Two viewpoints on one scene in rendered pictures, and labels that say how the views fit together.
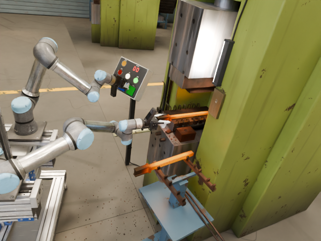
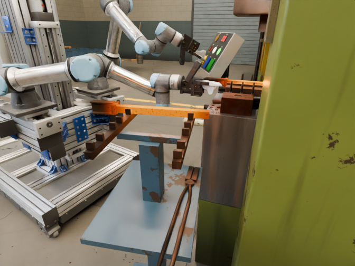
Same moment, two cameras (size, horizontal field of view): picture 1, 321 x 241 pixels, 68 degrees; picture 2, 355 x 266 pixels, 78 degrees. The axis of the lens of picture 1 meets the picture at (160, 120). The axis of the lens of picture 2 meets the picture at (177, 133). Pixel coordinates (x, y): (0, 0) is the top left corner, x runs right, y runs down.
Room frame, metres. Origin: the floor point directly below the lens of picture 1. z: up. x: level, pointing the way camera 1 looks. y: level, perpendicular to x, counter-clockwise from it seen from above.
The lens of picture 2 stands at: (0.64, -0.65, 1.22)
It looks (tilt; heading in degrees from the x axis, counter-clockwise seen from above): 25 degrees down; 47
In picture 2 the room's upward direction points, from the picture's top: straight up
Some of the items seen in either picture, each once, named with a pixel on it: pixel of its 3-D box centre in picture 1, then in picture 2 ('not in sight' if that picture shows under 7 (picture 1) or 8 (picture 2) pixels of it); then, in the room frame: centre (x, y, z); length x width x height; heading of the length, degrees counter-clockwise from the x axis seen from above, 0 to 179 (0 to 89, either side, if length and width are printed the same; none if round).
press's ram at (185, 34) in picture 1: (214, 41); not in sight; (1.58, -0.26, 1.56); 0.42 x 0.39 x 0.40; 120
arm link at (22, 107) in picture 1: (22, 108); not in sight; (1.30, 0.93, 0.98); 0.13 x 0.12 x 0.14; 15
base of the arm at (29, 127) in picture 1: (25, 123); (97, 81); (1.30, 0.93, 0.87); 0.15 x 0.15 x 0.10
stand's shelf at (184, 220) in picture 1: (174, 204); (153, 197); (0.97, -0.18, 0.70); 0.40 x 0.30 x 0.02; 37
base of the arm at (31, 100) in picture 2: not in sight; (25, 96); (0.82, 0.81, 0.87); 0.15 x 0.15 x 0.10
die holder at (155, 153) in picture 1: (188, 147); (266, 150); (1.57, -0.27, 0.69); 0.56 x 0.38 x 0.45; 120
